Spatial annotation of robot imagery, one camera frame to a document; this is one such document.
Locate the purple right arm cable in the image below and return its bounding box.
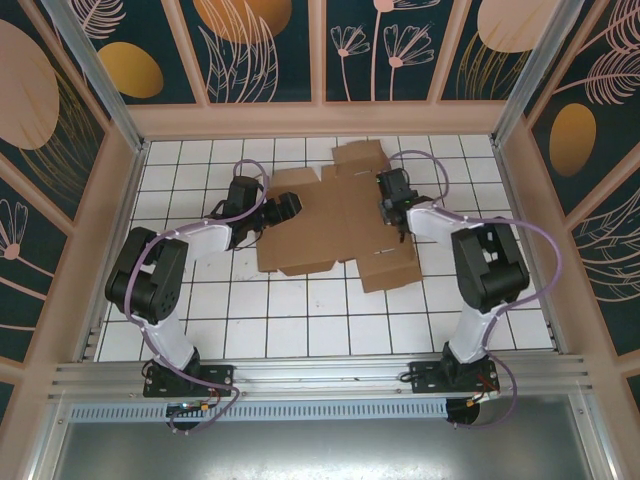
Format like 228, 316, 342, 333
387, 148, 565, 431

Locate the grey slotted cable duct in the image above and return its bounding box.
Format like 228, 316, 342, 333
69, 397, 449, 422

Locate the yellow power connector with wires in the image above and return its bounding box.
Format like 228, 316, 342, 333
464, 389, 501, 406
167, 399, 221, 419

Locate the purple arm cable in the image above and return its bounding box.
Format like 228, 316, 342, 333
387, 148, 565, 431
122, 158, 274, 437

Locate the brown cardboard paper box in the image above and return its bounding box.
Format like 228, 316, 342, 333
255, 139, 424, 294

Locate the aluminium frame post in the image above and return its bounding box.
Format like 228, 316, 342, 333
489, 0, 576, 147
40, 0, 149, 154

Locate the aluminium mounting rail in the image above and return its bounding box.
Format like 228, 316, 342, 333
47, 353, 599, 401

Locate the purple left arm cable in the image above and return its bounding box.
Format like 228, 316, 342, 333
122, 158, 274, 437

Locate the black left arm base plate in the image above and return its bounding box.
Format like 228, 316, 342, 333
143, 364, 236, 399

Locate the aluminium side rail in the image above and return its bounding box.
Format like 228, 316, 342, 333
491, 139, 572, 354
74, 140, 150, 364

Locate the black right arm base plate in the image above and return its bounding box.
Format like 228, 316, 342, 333
407, 360, 501, 396

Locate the grey metal sheet panel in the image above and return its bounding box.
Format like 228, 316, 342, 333
29, 392, 614, 480

